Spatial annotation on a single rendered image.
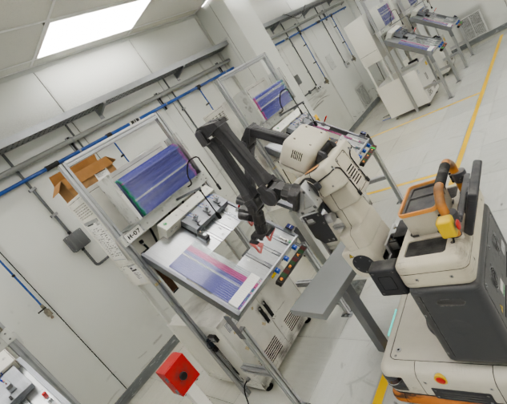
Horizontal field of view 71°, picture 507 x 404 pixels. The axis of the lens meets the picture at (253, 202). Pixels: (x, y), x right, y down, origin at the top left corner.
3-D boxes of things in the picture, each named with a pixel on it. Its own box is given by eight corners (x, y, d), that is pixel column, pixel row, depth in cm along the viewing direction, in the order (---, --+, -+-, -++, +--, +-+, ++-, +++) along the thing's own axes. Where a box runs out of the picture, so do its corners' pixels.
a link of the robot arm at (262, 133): (239, 125, 188) (248, 118, 195) (239, 147, 197) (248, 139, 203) (317, 147, 171) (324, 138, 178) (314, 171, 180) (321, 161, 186)
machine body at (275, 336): (316, 314, 272) (273, 252, 258) (271, 397, 227) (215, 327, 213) (261, 314, 320) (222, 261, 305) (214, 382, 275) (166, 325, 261)
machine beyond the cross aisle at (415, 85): (464, 78, 571) (412, -35, 527) (456, 95, 518) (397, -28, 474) (387, 112, 671) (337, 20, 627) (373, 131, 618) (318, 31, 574)
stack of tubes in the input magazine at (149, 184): (198, 173, 248) (175, 141, 242) (145, 216, 215) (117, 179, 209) (189, 179, 257) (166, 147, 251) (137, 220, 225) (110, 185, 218)
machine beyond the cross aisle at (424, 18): (477, 51, 662) (433, -47, 618) (472, 65, 610) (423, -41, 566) (408, 86, 762) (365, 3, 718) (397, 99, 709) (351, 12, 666)
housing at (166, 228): (214, 203, 260) (214, 188, 250) (168, 245, 228) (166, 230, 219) (206, 199, 263) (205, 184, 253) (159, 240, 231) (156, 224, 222)
